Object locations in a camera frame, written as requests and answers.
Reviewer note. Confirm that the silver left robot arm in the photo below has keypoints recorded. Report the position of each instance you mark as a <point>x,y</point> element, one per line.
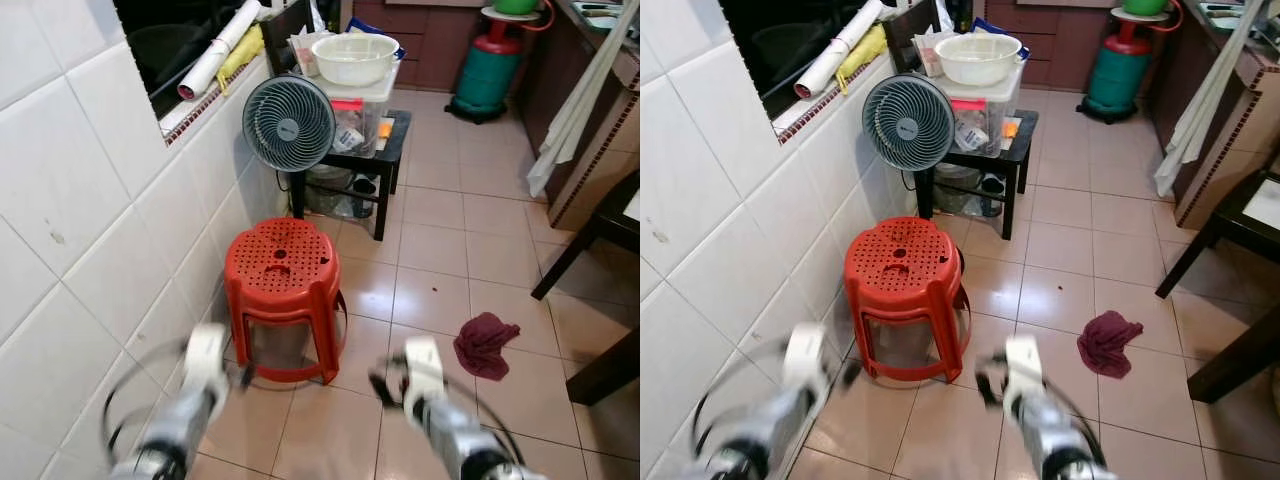
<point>770,440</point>
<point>180,430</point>

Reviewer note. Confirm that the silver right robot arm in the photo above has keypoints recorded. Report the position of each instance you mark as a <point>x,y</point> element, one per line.
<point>460,440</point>
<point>1055,440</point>

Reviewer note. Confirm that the maroon cloth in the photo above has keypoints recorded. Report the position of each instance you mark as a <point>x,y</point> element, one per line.
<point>1108,343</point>
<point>485,345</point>

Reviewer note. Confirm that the red plastic stool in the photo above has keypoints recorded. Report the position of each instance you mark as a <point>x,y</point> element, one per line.
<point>280,265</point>
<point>900,265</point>

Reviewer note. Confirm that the metal pot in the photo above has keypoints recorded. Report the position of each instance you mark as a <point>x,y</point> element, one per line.
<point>955,188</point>
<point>335,190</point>

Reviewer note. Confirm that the black side table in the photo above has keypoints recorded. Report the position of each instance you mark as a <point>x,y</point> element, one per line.
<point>385,165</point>
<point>1010,165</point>

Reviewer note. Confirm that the dark wooden furniture leg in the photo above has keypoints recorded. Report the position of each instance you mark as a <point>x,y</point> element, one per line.
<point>1240,360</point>
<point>610,368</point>

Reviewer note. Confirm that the grey round fan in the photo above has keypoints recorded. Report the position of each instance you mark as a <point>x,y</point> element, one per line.
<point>289,124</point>
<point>908,122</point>

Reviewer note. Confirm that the clear plastic storage box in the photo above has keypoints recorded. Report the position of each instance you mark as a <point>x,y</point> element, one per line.
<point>985,120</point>
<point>365,120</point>

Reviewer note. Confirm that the dark wooden table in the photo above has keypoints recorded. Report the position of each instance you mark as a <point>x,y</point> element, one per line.
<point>1235,220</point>
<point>610,220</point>

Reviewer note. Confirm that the brown tiled kitchen counter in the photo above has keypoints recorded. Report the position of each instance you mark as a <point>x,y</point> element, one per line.
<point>1225,140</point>
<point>600,150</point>

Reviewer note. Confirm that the white paper roll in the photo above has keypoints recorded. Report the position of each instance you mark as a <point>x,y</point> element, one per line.
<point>215,55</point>
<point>835,55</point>

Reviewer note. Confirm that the white hanging towel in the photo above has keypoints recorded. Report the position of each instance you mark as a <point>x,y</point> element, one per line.
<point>570,120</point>
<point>1195,120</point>

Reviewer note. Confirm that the yellow cloth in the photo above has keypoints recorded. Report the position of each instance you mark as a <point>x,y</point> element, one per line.
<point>865,52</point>
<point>243,55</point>

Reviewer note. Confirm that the white plastic basin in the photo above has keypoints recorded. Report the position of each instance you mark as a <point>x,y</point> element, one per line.
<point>978,58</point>
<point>355,58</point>

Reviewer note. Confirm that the green gas cylinder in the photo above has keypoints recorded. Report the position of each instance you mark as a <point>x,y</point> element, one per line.
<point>488,75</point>
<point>1118,75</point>

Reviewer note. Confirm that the brown wooden cabinet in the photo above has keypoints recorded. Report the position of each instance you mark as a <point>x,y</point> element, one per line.
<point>430,45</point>
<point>1060,45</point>

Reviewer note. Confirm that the green bowl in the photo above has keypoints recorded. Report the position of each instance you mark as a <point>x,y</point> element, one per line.
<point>515,5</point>
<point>1145,5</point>

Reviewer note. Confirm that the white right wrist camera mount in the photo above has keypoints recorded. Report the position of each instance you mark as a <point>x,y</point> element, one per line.
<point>1023,365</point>
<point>425,365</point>

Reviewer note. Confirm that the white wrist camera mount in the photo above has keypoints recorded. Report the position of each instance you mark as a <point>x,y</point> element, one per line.
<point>1023,365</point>
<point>207,360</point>
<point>425,365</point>
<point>805,355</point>

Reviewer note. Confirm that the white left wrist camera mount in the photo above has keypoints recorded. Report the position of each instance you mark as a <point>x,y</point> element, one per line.
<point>805,355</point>
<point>207,360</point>

